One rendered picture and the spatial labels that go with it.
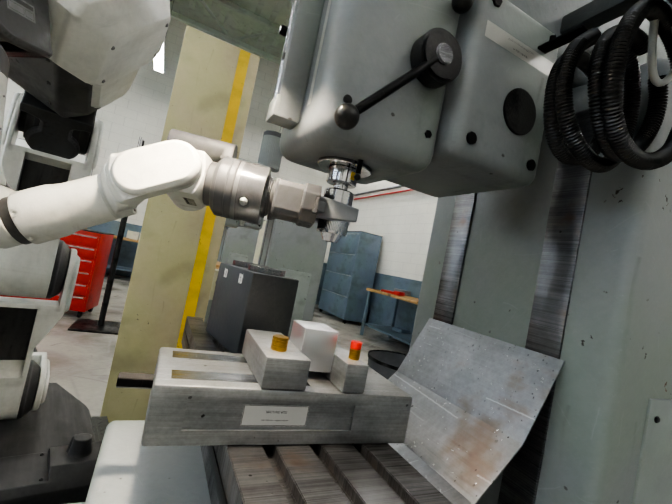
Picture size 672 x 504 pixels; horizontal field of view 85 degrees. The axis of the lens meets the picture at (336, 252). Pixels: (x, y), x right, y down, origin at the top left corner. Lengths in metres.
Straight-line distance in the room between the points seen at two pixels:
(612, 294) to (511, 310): 0.17
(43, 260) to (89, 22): 0.53
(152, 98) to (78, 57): 9.18
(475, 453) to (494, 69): 0.58
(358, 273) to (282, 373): 7.39
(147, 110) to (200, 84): 7.54
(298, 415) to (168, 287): 1.81
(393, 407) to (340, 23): 0.52
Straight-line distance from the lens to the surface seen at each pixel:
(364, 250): 7.88
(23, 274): 1.06
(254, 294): 0.83
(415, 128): 0.54
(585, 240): 0.71
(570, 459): 0.72
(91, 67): 0.83
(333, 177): 0.56
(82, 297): 5.09
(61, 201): 0.59
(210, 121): 2.34
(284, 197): 0.52
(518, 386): 0.71
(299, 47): 0.59
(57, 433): 1.33
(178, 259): 2.24
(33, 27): 0.75
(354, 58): 0.52
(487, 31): 0.65
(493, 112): 0.62
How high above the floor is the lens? 1.15
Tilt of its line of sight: 2 degrees up
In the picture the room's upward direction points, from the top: 11 degrees clockwise
